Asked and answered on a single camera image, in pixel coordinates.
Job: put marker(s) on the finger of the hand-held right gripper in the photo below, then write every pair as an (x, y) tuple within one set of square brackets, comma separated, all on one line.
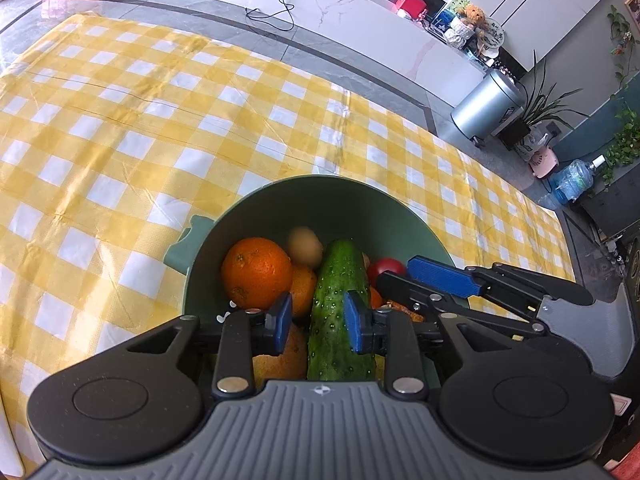
[(400, 287), (440, 274)]

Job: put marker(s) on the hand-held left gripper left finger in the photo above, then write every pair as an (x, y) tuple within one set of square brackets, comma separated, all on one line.
[(281, 322)]

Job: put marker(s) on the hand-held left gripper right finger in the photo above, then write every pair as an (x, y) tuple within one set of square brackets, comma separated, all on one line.
[(356, 322)]

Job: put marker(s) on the red cherry tomato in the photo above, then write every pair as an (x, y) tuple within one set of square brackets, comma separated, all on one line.
[(387, 266)]

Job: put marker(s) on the green cucumber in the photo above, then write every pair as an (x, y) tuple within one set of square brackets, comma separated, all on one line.
[(330, 310)]

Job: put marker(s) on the reddish mango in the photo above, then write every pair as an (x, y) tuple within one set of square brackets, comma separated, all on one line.
[(280, 360)]

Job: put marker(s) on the brown longan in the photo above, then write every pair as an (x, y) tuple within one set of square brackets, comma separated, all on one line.
[(305, 246)]

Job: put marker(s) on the green colander bowl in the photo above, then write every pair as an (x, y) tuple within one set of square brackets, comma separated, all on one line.
[(325, 205)]

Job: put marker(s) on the dark grey cabinet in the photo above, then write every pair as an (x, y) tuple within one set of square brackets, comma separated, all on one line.
[(615, 215)]

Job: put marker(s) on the small pink appliance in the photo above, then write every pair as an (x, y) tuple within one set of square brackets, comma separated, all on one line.
[(545, 161)]

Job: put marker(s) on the blue water jug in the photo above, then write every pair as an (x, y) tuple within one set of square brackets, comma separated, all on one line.
[(570, 182)]

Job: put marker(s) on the white plastic bag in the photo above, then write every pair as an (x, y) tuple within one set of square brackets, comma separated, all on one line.
[(531, 144)]

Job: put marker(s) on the tall plant in black pot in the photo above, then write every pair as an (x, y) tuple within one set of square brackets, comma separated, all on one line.
[(517, 132)]

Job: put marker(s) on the silver trash can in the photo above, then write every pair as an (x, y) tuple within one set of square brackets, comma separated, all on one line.
[(485, 105)]

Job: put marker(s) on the trailing ivy plant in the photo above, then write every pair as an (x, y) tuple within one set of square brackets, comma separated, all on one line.
[(625, 145)]

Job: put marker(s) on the yellow checkered tablecloth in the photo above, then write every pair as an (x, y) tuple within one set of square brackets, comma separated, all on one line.
[(150, 160)]

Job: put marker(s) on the round paper fan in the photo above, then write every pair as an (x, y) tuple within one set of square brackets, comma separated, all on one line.
[(490, 37)]

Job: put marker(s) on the brown teddy bear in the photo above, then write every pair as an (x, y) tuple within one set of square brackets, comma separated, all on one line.
[(472, 15)]

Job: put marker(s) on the picture card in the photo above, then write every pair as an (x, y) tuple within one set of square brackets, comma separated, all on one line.
[(445, 10)]

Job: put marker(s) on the red box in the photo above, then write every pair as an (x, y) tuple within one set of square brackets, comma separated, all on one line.
[(410, 2)]

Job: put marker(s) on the white marble tv console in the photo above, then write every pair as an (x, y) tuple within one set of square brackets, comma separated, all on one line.
[(350, 10)]

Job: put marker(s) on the hanging vine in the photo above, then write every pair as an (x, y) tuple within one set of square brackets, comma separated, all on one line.
[(620, 45)]

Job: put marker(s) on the wooden framed picture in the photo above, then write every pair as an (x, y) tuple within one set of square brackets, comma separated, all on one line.
[(634, 4)]

